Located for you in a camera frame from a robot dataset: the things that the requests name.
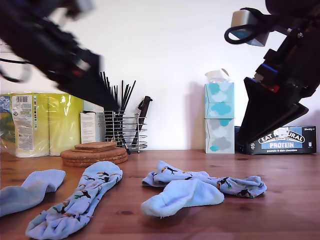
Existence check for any light blue toucan sock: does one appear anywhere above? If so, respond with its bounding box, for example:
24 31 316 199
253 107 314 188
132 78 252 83
141 160 267 199
25 161 124 240

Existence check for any white terry sock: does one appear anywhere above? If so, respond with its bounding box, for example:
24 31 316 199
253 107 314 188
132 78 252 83
140 178 225 217
0 169 67 217

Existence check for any thin black stick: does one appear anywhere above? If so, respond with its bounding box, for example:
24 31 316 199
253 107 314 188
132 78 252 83
100 72 108 141
102 72 110 141
106 76 113 141
113 85 118 141
122 84 131 113
123 80 137 113
120 80 124 141

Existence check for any black protein bar box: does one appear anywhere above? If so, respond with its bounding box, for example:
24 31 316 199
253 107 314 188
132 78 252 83
234 125 317 156

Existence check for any teal cloud tissue box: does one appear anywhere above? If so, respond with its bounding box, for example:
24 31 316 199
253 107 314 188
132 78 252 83
204 82 235 120

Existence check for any small white printed carton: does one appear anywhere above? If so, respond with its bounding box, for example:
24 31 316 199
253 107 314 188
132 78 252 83
80 109 106 145

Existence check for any grey cloud tissue box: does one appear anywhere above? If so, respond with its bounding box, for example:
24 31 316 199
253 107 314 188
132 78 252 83
204 117 235 155

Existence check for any yellow paper towel pack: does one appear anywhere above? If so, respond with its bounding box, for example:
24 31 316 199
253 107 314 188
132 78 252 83
0 92 85 159

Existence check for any white tissue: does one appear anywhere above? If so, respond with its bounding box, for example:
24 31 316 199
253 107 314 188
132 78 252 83
204 68 231 85

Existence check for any black pen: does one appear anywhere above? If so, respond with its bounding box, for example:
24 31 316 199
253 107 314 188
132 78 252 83
121 138 131 156

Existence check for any round cork trivet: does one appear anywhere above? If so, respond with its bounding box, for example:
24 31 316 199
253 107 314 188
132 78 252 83
61 155 129 164
60 147 129 160
62 159 128 169

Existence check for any black handled knife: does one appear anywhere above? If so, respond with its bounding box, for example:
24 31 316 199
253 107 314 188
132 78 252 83
131 96 153 147

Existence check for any chrome wire cutlery caddy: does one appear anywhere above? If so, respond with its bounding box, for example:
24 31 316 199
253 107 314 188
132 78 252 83
103 106 148 153

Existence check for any arm grey camera box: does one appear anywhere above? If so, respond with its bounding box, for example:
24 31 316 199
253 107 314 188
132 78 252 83
67 0 96 15
230 8 271 48

